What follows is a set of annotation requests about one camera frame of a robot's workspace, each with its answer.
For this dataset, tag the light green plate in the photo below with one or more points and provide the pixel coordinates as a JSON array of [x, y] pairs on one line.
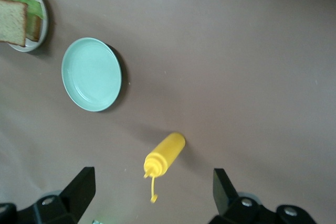
[[90, 74]]

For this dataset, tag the beige plate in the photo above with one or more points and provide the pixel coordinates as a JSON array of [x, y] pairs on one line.
[[44, 16]]

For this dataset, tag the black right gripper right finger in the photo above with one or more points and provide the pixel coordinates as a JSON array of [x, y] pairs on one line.
[[225, 195]]

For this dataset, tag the yellow mustard squeeze bottle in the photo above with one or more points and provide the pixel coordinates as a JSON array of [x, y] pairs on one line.
[[166, 153]]

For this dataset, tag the brown bread slice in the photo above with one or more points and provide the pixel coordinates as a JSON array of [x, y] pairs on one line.
[[11, 22], [35, 28]]

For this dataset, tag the green lettuce leaf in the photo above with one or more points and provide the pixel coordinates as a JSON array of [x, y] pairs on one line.
[[31, 5]]

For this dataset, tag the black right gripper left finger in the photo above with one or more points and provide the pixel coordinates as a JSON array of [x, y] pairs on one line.
[[78, 195]]

